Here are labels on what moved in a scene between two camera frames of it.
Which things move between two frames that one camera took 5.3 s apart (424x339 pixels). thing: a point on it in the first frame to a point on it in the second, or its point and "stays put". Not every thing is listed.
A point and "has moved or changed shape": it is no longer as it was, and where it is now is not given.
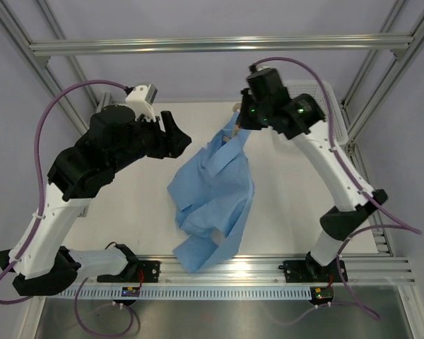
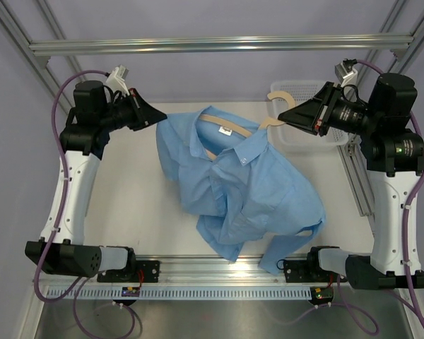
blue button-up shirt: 212,195 has moved or changed shape
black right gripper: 245,122 to 307,116
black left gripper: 170,143 to 143,115
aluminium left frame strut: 40,63 stays put
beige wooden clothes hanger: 218,237 to 271,121
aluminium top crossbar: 220,44 stays put
